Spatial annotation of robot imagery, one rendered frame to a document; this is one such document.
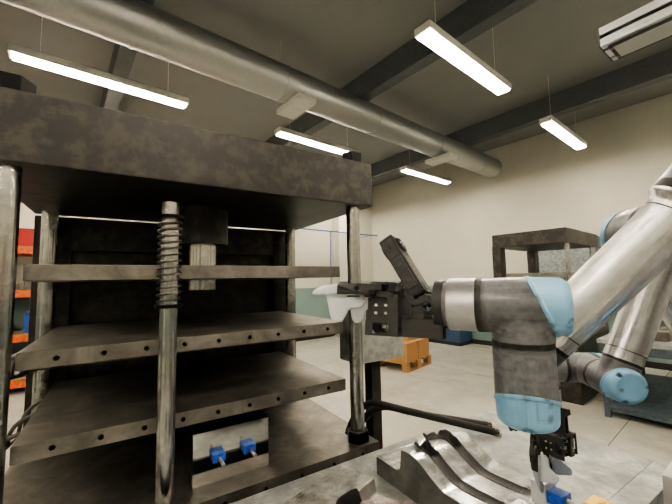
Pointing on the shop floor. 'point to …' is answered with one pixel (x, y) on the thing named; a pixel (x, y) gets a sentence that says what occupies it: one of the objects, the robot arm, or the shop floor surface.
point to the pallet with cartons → (417, 347)
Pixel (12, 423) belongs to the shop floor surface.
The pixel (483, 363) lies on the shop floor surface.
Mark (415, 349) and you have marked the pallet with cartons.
